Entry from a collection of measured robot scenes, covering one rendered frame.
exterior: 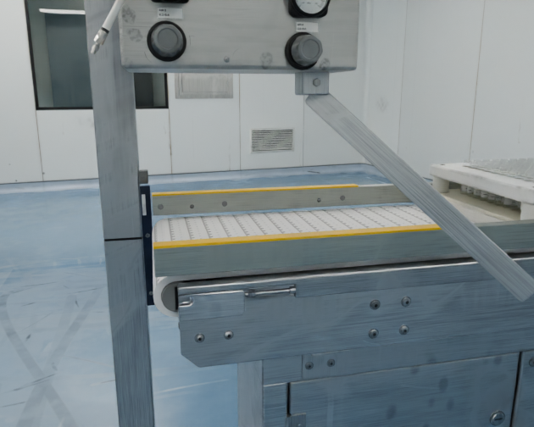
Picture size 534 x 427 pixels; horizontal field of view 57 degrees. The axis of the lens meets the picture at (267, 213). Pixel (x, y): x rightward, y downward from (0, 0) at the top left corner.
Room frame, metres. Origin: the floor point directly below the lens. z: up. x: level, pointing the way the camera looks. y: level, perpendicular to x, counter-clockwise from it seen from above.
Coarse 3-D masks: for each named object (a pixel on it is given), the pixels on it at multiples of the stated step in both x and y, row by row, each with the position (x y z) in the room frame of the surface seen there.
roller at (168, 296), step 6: (174, 282) 0.50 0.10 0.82; (180, 282) 0.50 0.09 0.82; (168, 288) 0.49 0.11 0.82; (174, 288) 0.49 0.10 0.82; (162, 294) 0.49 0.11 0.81; (168, 294) 0.49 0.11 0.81; (174, 294) 0.49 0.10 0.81; (162, 300) 0.49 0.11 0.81; (168, 300) 0.49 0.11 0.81; (174, 300) 0.49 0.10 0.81; (168, 306) 0.49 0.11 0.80; (174, 306) 0.49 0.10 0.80
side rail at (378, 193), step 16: (240, 192) 0.77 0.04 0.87; (256, 192) 0.78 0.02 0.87; (272, 192) 0.79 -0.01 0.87; (288, 192) 0.79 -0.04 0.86; (304, 192) 0.80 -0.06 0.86; (320, 192) 0.80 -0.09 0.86; (336, 192) 0.81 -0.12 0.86; (352, 192) 0.82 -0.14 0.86; (368, 192) 0.82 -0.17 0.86; (384, 192) 0.83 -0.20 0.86; (400, 192) 0.84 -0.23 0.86; (160, 208) 0.74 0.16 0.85; (176, 208) 0.75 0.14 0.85; (192, 208) 0.76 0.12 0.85; (208, 208) 0.76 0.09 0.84; (224, 208) 0.77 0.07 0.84; (240, 208) 0.77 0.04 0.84; (256, 208) 0.78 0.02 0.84; (272, 208) 0.79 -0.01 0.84
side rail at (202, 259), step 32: (480, 224) 0.57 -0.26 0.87; (512, 224) 0.58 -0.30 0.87; (160, 256) 0.48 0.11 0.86; (192, 256) 0.49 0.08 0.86; (224, 256) 0.49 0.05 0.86; (256, 256) 0.50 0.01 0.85; (288, 256) 0.51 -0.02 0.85; (320, 256) 0.52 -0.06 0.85; (352, 256) 0.53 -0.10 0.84; (384, 256) 0.54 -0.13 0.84; (416, 256) 0.55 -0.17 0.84
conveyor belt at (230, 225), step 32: (160, 224) 0.72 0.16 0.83; (192, 224) 0.71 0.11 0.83; (224, 224) 0.71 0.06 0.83; (256, 224) 0.71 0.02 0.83; (288, 224) 0.71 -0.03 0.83; (320, 224) 0.71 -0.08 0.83; (352, 224) 0.71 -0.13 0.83; (384, 224) 0.71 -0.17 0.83; (416, 224) 0.71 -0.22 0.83; (448, 256) 0.57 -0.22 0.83; (160, 288) 0.50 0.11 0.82
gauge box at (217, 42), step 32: (128, 0) 0.45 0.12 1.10; (192, 0) 0.46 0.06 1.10; (224, 0) 0.46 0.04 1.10; (256, 0) 0.47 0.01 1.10; (352, 0) 0.49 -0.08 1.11; (128, 32) 0.45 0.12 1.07; (192, 32) 0.46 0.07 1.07; (224, 32) 0.46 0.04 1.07; (256, 32) 0.47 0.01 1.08; (288, 32) 0.48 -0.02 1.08; (320, 32) 0.49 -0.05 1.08; (352, 32) 0.49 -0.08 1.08; (128, 64) 0.45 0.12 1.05; (160, 64) 0.45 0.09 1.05; (192, 64) 0.46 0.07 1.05; (224, 64) 0.46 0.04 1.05; (256, 64) 0.47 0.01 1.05; (288, 64) 0.48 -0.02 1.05; (320, 64) 0.49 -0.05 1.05; (352, 64) 0.49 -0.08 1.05
